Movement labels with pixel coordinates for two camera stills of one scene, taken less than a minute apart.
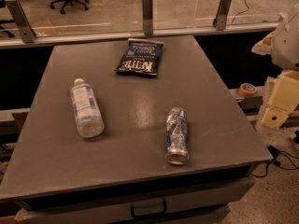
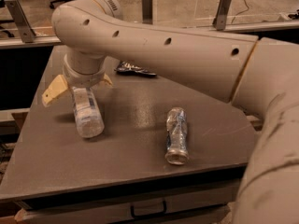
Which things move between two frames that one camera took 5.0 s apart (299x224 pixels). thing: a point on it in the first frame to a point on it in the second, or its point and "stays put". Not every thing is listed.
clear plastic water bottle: [89, 117] stays put
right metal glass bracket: [223, 10] stays put
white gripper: [288, 44] to [83, 77]
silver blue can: [177, 136] stays put
